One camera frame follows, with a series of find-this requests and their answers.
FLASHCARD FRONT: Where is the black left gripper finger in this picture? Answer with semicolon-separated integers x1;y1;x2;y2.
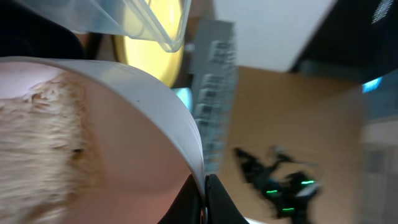
159;174;248;224

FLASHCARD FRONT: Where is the pink white bowl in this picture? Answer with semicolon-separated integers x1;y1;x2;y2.
1;57;205;223

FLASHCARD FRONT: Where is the rice food scraps pile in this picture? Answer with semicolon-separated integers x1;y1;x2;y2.
1;73;104;223

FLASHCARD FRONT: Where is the light blue bowl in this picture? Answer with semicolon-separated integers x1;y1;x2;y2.
172;87;193;111

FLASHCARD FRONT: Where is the grey dishwasher rack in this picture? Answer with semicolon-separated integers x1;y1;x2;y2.
190;19;238;174

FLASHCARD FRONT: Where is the clear plastic waste bin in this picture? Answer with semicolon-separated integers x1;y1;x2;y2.
16;0;191;52

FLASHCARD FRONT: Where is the yellow plate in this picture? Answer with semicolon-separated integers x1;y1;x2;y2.
113;0;185;88

